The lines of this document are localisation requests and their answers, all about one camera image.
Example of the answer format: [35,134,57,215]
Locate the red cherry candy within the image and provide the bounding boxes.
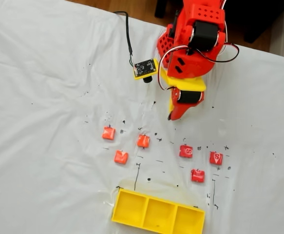
[190,169,205,183]
[209,151,224,165]
[179,144,194,158]

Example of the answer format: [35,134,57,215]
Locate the orange candy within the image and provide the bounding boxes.
[101,126,116,141]
[114,150,129,165]
[136,134,151,148]

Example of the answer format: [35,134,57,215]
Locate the yellow three-compartment box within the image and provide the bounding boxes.
[111,189,206,234]

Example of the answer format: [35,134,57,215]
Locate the black table clamp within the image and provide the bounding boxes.
[168,9,181,39]

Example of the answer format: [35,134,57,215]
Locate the white plastic table cover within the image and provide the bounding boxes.
[0,0,284,234]

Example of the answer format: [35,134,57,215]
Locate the camera board on yellow mount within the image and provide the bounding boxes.
[133,58,170,86]

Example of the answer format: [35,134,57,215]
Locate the black camera cable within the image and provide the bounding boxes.
[114,11,135,67]

